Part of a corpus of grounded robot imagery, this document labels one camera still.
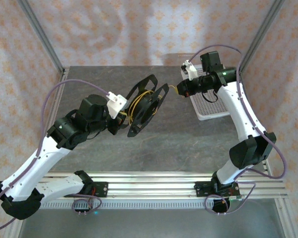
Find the thin yellow cable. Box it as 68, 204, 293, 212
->
119, 85, 179, 126

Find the black cable spool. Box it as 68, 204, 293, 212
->
126, 74, 170, 138

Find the white perforated plastic basket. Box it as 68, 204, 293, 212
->
180, 63, 230, 121

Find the grey metal sheet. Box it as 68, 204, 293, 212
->
18, 207, 285, 238

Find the right gripper thin black wire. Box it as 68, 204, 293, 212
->
202, 90, 219, 104

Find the gripper thin black wire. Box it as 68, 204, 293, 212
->
202, 90, 219, 104
88, 128, 103, 141

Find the left gripper thin black wire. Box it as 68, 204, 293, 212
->
88, 128, 103, 141

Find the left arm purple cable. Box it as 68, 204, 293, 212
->
0, 79, 112, 233

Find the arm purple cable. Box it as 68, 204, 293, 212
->
0, 79, 112, 233
188, 44, 288, 216

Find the aluminium rail base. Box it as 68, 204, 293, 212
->
37, 170, 289, 200

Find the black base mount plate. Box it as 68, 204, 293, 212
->
64, 181, 109, 198
195, 180, 240, 199

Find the aluminium frame post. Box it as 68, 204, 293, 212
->
16, 0, 66, 72
237, 0, 287, 73

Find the grey slotted cable duct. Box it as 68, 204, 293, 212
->
39, 201, 207, 209

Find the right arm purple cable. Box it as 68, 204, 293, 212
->
188, 44, 288, 216

